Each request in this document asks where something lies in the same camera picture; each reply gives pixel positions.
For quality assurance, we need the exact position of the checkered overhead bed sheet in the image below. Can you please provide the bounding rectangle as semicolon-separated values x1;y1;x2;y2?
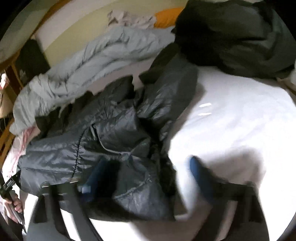
1;0;57;62

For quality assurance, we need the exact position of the black hanging bag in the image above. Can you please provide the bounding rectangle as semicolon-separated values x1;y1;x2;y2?
15;39;50;86

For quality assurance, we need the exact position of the light grey-blue duvet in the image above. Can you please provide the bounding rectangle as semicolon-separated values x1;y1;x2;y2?
10;26;175;136

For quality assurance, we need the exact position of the orange pillow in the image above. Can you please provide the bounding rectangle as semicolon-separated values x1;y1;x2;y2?
154;8;184;29

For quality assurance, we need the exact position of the wooden bunk bed frame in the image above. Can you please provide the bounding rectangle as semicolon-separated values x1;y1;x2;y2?
1;1;69;166

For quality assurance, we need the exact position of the dark green down coat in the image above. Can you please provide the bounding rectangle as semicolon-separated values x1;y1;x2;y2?
174;1;295;78

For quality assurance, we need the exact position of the crumpled grey cloth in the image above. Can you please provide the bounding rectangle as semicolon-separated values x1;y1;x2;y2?
107;10;157;29

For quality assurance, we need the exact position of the black quilted puffer jacket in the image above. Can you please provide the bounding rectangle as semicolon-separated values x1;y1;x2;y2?
18;43;198;220

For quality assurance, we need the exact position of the pink white cloth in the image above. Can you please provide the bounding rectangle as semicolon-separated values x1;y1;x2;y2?
1;126;40;226

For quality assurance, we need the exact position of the person's left hand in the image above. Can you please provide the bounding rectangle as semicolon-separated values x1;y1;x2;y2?
5;191;23;213

